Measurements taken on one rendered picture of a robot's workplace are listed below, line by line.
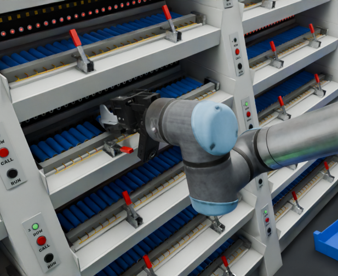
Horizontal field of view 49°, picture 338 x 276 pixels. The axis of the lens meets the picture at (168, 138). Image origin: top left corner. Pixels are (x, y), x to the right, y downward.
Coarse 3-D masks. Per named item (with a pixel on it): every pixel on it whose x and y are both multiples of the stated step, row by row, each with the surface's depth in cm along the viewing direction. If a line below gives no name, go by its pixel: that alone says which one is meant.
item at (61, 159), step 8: (200, 88) 106; (208, 88) 107; (184, 96) 102; (192, 96) 103; (208, 96) 106; (96, 136) 86; (104, 136) 86; (112, 136) 87; (128, 136) 89; (80, 144) 83; (88, 144) 83; (96, 144) 85; (64, 152) 81; (72, 152) 81; (80, 152) 82; (96, 152) 83; (48, 160) 78; (56, 160) 78; (64, 160) 80; (72, 160) 80; (80, 160) 81; (48, 168) 78
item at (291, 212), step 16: (320, 160) 168; (336, 160) 170; (304, 176) 159; (320, 176) 162; (336, 176) 162; (288, 192) 151; (304, 192) 154; (320, 192) 154; (288, 208) 146; (304, 208) 146; (288, 224) 139
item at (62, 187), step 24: (168, 72) 112; (192, 72) 117; (216, 72) 109; (216, 96) 108; (48, 120) 89; (120, 144) 88; (168, 144) 95; (72, 168) 80; (96, 168) 80; (120, 168) 86; (48, 192) 73; (72, 192) 78
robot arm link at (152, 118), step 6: (156, 102) 71; (162, 102) 70; (150, 108) 71; (156, 108) 70; (150, 114) 71; (156, 114) 69; (150, 120) 70; (156, 120) 69; (150, 126) 71; (156, 126) 70; (150, 132) 72; (156, 132) 71; (156, 138) 72
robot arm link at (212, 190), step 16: (224, 160) 65; (240, 160) 71; (192, 176) 67; (208, 176) 65; (224, 176) 66; (240, 176) 70; (192, 192) 69; (208, 192) 67; (224, 192) 67; (208, 208) 68; (224, 208) 68
